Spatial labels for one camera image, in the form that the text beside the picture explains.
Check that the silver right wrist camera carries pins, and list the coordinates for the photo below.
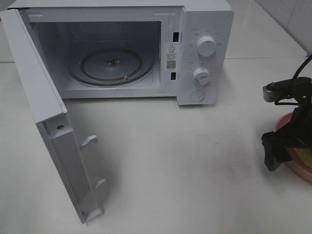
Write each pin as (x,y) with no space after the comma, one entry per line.
(289,92)

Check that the glass microwave turntable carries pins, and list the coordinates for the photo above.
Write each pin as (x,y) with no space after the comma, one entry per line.
(110,67)

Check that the upper white power knob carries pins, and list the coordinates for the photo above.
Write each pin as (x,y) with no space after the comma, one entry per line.
(206,45)

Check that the lower white timer knob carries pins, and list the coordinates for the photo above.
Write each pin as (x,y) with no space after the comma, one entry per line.
(201,76)

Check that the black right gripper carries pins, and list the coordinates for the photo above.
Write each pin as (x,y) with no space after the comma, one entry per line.
(276,144)

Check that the round white door button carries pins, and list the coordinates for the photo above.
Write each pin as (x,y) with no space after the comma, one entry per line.
(197,95)

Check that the white microwave oven body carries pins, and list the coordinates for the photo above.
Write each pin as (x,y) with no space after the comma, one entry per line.
(167,28)

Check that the sandwich with lettuce and cheese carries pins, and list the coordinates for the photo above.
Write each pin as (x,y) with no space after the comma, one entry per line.
(305,155)

